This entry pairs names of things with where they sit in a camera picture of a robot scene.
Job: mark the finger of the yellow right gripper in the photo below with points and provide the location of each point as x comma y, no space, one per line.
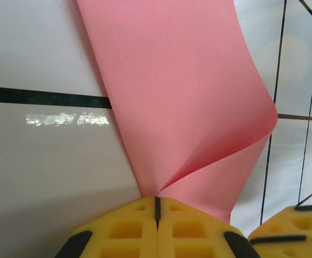
306,220
306,250

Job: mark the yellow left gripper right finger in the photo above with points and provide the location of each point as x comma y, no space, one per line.
193,236

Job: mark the pink paper sheet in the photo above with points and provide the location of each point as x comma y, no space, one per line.
172,80

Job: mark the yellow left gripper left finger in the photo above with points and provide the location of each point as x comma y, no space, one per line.
123,236

